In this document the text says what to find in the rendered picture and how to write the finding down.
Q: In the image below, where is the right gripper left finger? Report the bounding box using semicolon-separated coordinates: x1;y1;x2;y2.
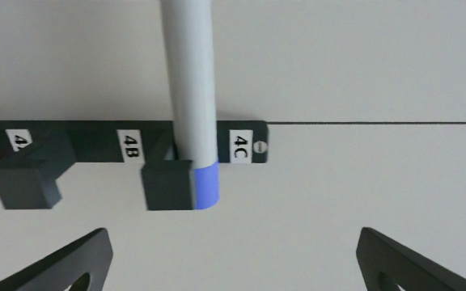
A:
0;228;113;291

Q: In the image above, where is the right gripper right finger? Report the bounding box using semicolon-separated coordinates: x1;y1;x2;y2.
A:
356;227;466;291

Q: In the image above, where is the grey metal bar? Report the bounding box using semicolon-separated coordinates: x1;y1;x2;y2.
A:
157;0;218;210

